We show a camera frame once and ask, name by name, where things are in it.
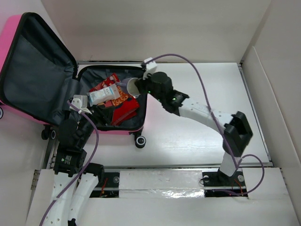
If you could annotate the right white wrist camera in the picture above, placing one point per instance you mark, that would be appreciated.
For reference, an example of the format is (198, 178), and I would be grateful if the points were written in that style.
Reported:
(149, 65)

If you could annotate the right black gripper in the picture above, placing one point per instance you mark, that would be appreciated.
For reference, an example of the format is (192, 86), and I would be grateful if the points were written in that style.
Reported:
(141, 84)

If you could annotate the aluminium rail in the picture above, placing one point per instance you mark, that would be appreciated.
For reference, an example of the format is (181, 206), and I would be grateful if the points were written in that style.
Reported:
(175, 142)

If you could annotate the purple ceramic mug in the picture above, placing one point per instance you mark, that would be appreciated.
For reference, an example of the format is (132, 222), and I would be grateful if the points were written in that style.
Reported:
(128, 86)

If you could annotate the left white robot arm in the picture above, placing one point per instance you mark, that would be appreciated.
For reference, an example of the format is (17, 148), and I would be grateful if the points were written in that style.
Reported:
(75, 177)

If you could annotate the white wet wipes pack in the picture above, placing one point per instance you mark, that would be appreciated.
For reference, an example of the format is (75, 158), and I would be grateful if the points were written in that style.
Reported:
(108, 93)

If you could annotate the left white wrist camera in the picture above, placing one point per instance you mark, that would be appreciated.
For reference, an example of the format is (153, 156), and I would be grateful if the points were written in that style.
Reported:
(79, 104)

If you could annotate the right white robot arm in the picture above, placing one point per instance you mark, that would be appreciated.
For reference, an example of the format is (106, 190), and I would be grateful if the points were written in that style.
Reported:
(235, 128)

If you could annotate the pink kids suitcase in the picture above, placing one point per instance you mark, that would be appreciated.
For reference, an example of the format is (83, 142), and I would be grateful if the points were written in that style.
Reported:
(39, 77)

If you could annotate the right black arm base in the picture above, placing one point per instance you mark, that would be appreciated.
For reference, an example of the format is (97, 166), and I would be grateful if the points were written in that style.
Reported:
(220, 186)

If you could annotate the red patterned cloth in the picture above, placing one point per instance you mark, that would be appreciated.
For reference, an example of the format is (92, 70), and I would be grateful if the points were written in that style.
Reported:
(125, 106)

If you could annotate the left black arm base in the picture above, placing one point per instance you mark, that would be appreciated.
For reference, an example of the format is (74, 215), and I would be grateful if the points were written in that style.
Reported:
(108, 185)

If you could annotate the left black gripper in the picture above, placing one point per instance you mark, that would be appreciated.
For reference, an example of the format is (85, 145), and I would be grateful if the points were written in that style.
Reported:
(103, 114)

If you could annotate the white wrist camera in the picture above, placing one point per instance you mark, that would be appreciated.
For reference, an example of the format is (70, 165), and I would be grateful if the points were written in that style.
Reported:
(149, 65)
(79, 104)

